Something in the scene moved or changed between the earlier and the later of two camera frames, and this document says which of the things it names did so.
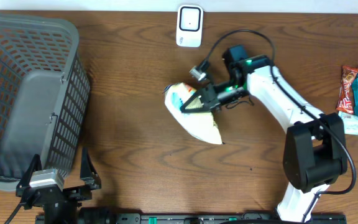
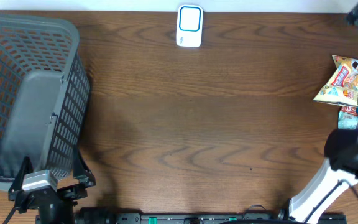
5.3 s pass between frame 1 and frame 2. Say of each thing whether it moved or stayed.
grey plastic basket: stayed
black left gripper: moved
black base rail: stayed
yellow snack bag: moved
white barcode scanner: stayed
